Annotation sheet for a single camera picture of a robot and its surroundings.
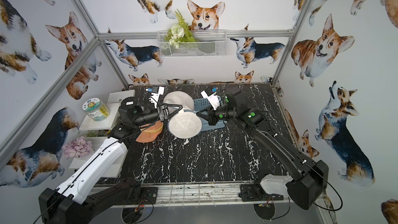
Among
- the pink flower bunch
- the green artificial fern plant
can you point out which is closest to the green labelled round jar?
the pink flower bunch

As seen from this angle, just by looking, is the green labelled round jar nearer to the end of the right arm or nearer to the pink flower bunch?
the pink flower bunch

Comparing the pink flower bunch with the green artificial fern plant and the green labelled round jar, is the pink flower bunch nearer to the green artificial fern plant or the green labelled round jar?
the green labelled round jar

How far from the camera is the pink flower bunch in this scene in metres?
0.63

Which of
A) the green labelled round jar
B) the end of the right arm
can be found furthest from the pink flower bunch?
the end of the right arm

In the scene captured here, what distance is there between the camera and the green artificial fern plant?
0.78 m

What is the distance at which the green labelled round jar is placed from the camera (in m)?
0.71

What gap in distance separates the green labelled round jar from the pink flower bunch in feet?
0.35

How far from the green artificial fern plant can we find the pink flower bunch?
614 mm

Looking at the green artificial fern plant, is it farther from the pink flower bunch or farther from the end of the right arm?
the pink flower bunch

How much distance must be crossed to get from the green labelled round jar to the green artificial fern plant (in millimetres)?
464
